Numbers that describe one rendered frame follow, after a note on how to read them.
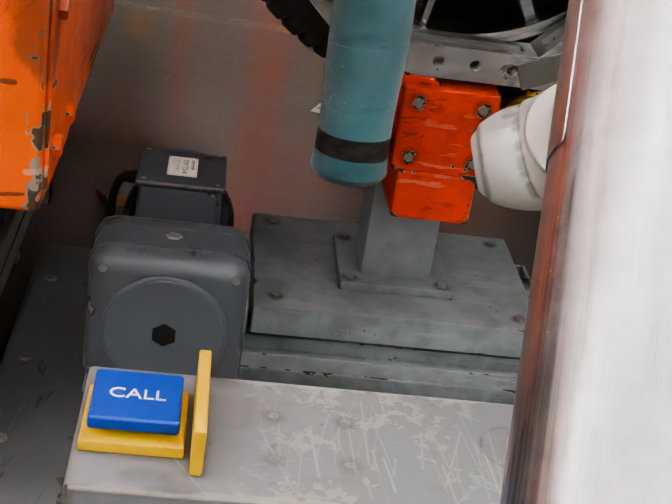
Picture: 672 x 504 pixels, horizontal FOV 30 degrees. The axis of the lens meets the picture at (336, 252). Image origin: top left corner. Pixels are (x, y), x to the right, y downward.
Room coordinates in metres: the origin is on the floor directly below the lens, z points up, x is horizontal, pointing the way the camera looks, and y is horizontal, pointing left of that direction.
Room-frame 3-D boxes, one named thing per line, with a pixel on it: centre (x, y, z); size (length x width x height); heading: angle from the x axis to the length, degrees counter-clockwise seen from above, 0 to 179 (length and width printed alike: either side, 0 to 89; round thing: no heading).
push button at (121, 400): (0.82, 0.13, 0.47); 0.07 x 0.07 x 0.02; 7
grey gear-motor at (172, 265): (1.40, 0.20, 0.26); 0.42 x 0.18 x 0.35; 7
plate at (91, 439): (0.82, 0.13, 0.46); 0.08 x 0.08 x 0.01; 7
